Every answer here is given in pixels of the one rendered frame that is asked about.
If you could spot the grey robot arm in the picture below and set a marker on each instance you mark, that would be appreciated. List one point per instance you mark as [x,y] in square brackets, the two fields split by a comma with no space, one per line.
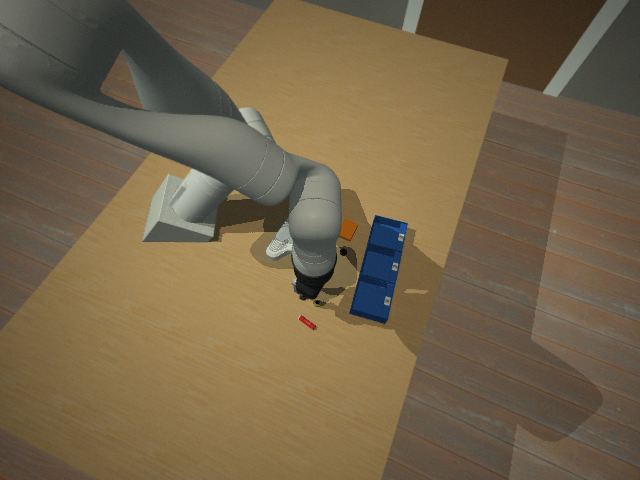
[57,53]

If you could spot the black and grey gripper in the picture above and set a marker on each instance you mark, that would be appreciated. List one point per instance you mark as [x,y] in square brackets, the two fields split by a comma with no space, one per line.
[310,277]

